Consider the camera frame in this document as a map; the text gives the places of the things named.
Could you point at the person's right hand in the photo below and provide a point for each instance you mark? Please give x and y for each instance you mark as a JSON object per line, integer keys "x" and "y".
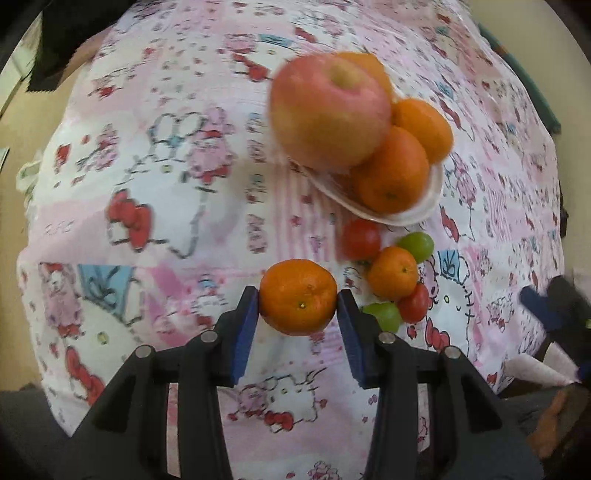
{"x": 549, "y": 422}

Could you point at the round orange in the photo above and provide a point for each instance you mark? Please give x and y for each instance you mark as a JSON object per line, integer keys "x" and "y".
{"x": 392, "y": 170}
{"x": 425, "y": 127}

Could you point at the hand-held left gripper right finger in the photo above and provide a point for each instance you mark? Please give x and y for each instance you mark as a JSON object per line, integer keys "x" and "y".
{"x": 353, "y": 337}

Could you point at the teal bed frame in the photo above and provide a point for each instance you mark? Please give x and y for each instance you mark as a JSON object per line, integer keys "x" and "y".
{"x": 526, "y": 83}

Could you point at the red apple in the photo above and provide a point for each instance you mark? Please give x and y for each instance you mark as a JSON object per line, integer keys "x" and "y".
{"x": 330, "y": 110}

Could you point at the red cherry tomato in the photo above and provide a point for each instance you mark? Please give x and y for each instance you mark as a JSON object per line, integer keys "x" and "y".
{"x": 360, "y": 238}
{"x": 414, "y": 302}

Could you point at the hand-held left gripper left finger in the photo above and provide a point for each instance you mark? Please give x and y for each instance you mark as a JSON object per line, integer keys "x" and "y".
{"x": 244, "y": 337}

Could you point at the large knobbed orange citrus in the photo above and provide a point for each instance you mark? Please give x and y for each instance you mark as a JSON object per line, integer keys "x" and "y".
{"x": 371, "y": 69}

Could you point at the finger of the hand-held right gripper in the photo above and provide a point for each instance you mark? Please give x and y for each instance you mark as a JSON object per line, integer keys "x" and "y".
{"x": 538, "y": 307}

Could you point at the small tangerine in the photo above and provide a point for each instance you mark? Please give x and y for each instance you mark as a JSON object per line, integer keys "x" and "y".
{"x": 298, "y": 297}
{"x": 393, "y": 272}

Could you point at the pink and white plate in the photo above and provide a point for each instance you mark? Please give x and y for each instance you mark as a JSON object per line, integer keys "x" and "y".
{"x": 411, "y": 213}

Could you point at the green cherry tomato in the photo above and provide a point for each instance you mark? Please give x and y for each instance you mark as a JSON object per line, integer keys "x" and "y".
{"x": 417, "y": 244}
{"x": 383, "y": 316}

